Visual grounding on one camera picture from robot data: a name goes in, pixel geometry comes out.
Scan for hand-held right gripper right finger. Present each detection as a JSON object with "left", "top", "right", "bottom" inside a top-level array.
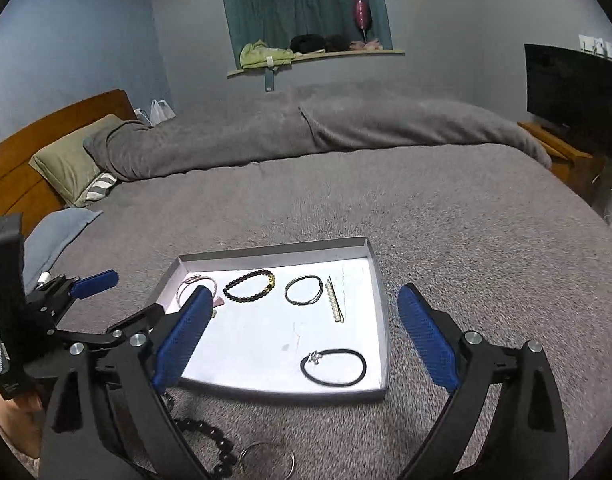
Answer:
[{"left": 397, "top": 282, "right": 571, "bottom": 480}]

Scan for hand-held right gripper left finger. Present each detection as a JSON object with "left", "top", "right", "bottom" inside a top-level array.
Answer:
[{"left": 38, "top": 285, "right": 215, "bottom": 480}]

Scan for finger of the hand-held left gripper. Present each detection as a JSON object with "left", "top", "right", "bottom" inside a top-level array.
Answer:
[
  {"left": 51, "top": 302, "right": 167, "bottom": 356},
  {"left": 33, "top": 269, "right": 120, "bottom": 311}
]

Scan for pink cord bracelet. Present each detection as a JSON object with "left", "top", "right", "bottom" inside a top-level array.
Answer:
[{"left": 177, "top": 274, "right": 219, "bottom": 319}]

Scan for black bracelet with yellow beads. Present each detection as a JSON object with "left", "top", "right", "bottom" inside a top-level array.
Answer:
[{"left": 223, "top": 269, "right": 277, "bottom": 304}]

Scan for shallow grey cardboard box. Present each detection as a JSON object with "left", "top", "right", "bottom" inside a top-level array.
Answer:
[{"left": 148, "top": 236, "right": 391, "bottom": 406}]

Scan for pearl hair clip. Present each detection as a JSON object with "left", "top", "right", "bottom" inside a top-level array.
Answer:
[{"left": 326, "top": 276, "right": 345, "bottom": 324}]

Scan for black hair tie silver charm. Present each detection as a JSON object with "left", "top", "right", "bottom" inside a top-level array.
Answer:
[{"left": 300, "top": 347, "right": 367, "bottom": 389}]

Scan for thin black cord bracelet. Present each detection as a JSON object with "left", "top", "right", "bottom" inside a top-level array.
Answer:
[{"left": 285, "top": 274, "right": 325, "bottom": 306}]

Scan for person's left hand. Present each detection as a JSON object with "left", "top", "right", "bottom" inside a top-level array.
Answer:
[{"left": 0, "top": 382, "right": 46, "bottom": 461}]

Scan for light blue blanket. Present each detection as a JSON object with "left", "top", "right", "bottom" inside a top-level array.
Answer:
[{"left": 23, "top": 208, "right": 104, "bottom": 288}]

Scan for striped pillow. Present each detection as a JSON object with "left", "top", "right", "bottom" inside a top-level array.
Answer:
[{"left": 81, "top": 171, "right": 119, "bottom": 206}]

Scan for olive pillow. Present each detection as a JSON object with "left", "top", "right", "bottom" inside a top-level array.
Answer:
[{"left": 28, "top": 114, "right": 124, "bottom": 206}]

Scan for wooden headboard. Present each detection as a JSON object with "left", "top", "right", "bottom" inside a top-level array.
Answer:
[{"left": 0, "top": 89, "right": 139, "bottom": 231}]

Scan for silver hoop bangle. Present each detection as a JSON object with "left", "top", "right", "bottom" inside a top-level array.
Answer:
[{"left": 238, "top": 441, "right": 297, "bottom": 480}]

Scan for white plastic bag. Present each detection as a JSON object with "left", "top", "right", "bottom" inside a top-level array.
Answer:
[{"left": 133, "top": 99, "right": 177, "bottom": 126}]

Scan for folded grey duvet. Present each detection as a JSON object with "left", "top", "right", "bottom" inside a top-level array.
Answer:
[{"left": 83, "top": 82, "right": 554, "bottom": 182}]

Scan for wooden television stand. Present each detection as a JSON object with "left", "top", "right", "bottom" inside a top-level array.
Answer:
[{"left": 516, "top": 121, "right": 609, "bottom": 211}]

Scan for green cloth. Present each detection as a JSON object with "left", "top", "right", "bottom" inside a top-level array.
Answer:
[{"left": 239, "top": 39, "right": 295, "bottom": 68}]

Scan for black television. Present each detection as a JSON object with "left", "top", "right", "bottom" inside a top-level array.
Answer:
[{"left": 524, "top": 43, "right": 612, "bottom": 160}]

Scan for wooden window sill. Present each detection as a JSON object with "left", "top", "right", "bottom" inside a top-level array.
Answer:
[{"left": 227, "top": 49, "right": 407, "bottom": 78}]

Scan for pink wine glass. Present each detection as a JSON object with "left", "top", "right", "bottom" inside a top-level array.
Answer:
[{"left": 353, "top": 0, "right": 371, "bottom": 43}]

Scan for teal curtain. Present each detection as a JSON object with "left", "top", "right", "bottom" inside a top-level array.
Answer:
[{"left": 216, "top": 0, "right": 393, "bottom": 61}]

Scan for large dark bead bracelet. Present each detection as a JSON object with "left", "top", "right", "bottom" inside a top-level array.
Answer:
[{"left": 163, "top": 395, "right": 241, "bottom": 480}]

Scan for hanging teal strap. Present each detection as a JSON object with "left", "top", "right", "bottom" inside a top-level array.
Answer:
[{"left": 263, "top": 51, "right": 277, "bottom": 93}]

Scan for white wall hooks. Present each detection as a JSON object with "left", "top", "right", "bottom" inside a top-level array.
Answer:
[{"left": 579, "top": 34, "right": 612, "bottom": 63}]

